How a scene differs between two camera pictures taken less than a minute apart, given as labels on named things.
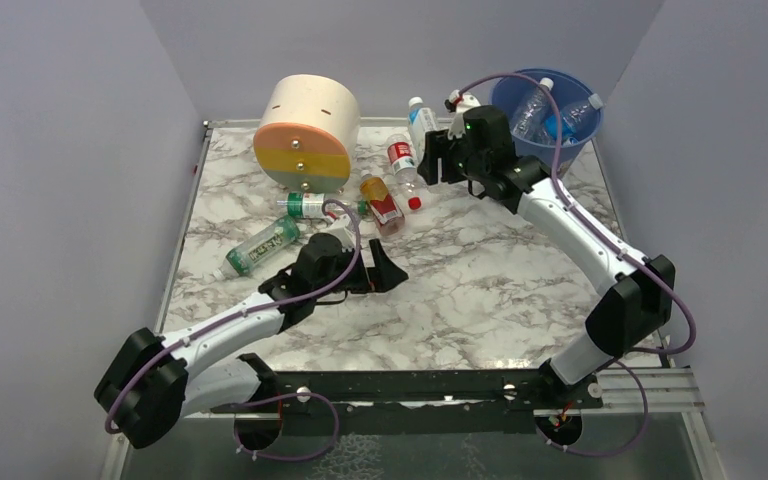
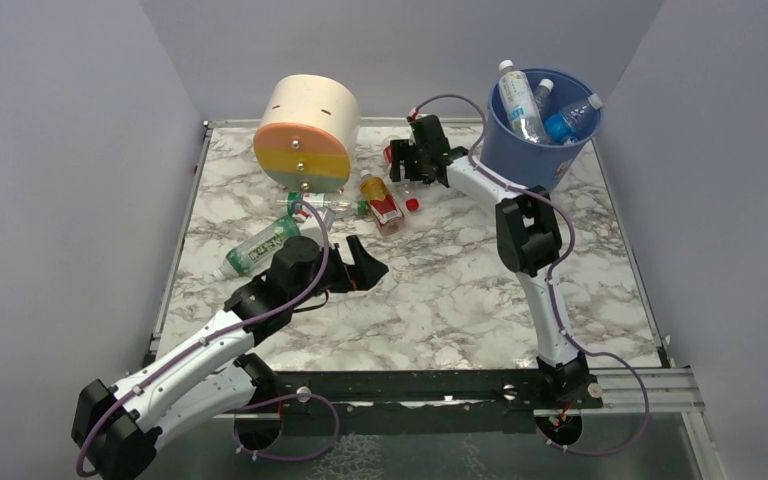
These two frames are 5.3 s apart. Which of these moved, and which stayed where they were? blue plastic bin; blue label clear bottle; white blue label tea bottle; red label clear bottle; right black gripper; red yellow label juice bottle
Moved: right black gripper; white blue label tea bottle
Stayed: blue plastic bin; red yellow label juice bottle; red label clear bottle; blue label clear bottle
